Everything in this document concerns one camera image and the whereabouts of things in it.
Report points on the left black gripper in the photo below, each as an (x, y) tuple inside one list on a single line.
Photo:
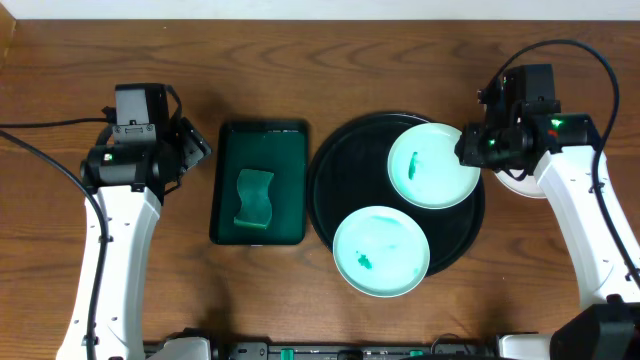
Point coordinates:
[(192, 145)]

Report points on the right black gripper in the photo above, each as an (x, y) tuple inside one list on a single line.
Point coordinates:
[(471, 154)]

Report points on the white plate top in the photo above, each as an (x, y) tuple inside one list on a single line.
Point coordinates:
[(527, 187)]

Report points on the white plate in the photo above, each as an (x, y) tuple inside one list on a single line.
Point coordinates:
[(527, 187), (381, 251), (424, 170)]

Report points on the green wavy sponge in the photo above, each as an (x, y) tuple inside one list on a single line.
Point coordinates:
[(256, 210)]

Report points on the white plate bottom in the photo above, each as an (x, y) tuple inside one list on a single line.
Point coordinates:
[(381, 251)]

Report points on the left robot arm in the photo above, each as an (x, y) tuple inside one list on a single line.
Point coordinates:
[(127, 183)]

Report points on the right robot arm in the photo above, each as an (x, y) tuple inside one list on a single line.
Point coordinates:
[(560, 152)]

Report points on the black rectangular tray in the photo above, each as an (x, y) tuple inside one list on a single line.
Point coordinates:
[(280, 147)]

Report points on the black round tray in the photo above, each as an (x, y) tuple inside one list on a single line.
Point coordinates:
[(349, 172)]

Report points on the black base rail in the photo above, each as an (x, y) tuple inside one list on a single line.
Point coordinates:
[(177, 349)]

